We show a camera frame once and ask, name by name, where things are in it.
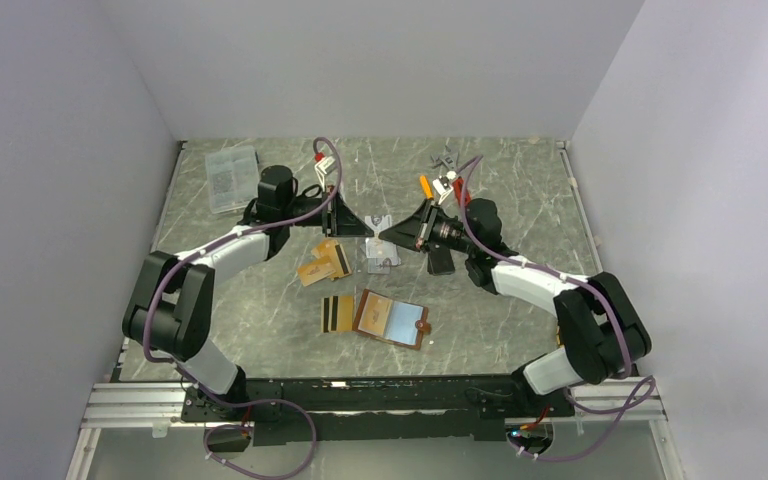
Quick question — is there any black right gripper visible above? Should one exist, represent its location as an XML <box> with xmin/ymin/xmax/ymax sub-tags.
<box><xmin>378</xmin><ymin>200</ymin><xmax>477</xmax><ymax>256</ymax></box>

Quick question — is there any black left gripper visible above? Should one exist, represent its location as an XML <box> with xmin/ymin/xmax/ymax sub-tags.
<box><xmin>283</xmin><ymin>186</ymin><xmax>374</xmax><ymax>238</ymax></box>

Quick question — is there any gold VIP card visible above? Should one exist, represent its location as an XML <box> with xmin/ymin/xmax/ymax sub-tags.
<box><xmin>358</xmin><ymin>293</ymin><xmax>393</xmax><ymax>337</ymax></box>

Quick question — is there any brown leather card holder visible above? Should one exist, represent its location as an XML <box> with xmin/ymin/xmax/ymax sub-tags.
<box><xmin>353</xmin><ymin>289</ymin><xmax>432</xmax><ymax>350</ymax></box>

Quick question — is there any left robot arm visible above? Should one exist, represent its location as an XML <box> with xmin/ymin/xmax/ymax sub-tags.
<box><xmin>122</xmin><ymin>165</ymin><xmax>373</xmax><ymax>420</ymax></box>

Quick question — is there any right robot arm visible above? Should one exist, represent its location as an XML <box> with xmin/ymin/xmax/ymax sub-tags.
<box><xmin>379</xmin><ymin>198</ymin><xmax>652</xmax><ymax>415</ymax></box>

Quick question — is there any gold card stack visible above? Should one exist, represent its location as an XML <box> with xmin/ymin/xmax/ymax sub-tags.
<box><xmin>297</xmin><ymin>238</ymin><xmax>353</xmax><ymax>286</ymax></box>

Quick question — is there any black card wallet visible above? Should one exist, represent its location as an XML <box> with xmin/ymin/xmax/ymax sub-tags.
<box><xmin>427</xmin><ymin>246</ymin><xmax>456</xmax><ymax>276</ymax></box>

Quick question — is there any gold card with stripes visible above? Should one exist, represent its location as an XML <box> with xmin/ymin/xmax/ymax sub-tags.
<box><xmin>321</xmin><ymin>295</ymin><xmax>355</xmax><ymax>333</ymax></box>

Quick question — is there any red adjustable wrench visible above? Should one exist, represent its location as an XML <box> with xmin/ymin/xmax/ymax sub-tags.
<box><xmin>426</xmin><ymin>148</ymin><xmax>472</xmax><ymax>207</ymax></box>

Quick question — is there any clear plastic parts box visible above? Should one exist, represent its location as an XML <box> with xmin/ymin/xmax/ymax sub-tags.
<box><xmin>205</xmin><ymin>145</ymin><xmax>260</xmax><ymax>214</ymax></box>

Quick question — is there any orange handle screwdriver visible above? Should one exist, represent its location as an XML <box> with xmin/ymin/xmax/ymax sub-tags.
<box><xmin>419</xmin><ymin>175</ymin><xmax>435</xmax><ymax>201</ymax></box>

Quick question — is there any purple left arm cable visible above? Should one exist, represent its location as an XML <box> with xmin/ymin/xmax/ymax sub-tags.
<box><xmin>141</xmin><ymin>136</ymin><xmax>344</xmax><ymax>480</ymax></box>

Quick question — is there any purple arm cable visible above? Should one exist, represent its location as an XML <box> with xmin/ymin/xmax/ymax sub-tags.
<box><xmin>141</xmin><ymin>136</ymin><xmax>344</xmax><ymax>480</ymax></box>
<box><xmin>455</xmin><ymin>154</ymin><xmax>657</xmax><ymax>464</ymax></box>

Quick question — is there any black aluminium base frame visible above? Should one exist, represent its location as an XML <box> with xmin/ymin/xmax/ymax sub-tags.
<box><xmin>81</xmin><ymin>374</ymin><xmax>666</xmax><ymax>446</ymax></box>

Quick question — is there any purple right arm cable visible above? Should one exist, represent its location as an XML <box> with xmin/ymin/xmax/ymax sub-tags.
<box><xmin>455</xmin><ymin>154</ymin><xmax>657</xmax><ymax>464</ymax></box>

